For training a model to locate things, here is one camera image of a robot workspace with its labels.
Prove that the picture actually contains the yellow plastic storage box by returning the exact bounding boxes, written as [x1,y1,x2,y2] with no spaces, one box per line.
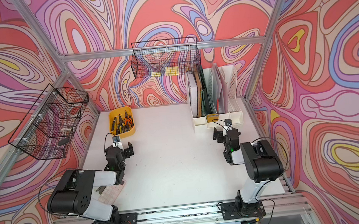
[109,106,136,138]

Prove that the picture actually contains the orange long nose pliers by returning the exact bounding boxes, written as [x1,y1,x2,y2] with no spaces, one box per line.
[124,111,134,132]

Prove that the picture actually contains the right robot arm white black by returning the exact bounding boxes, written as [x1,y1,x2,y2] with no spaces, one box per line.
[213,128,284,220]

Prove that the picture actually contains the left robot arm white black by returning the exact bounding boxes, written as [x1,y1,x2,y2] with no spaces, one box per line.
[47,143,137,224]

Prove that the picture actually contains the yellow tape roll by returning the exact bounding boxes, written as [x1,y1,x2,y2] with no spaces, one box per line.
[206,113,219,123]

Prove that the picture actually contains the pink white calculator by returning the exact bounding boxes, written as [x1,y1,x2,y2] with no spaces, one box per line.
[98,180,126,205]

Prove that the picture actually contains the white file organizer rack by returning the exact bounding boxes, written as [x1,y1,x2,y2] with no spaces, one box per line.
[185,63,244,133]

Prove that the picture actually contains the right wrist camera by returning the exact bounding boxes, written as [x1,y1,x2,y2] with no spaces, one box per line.
[224,119,232,126]

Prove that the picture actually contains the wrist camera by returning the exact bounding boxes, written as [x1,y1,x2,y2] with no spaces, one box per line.
[112,136,120,144]
[224,119,232,126]

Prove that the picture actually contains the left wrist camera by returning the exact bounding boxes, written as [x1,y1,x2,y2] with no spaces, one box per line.
[112,136,120,144]

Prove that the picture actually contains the black wire basket left wall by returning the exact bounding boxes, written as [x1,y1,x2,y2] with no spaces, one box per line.
[8,84,89,161]

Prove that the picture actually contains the black wire basket wall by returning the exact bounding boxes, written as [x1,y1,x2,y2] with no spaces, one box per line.
[8,84,89,161]
[131,36,201,79]

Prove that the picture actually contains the black wire basket back wall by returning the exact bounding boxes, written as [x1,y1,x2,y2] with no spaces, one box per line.
[131,36,201,79]

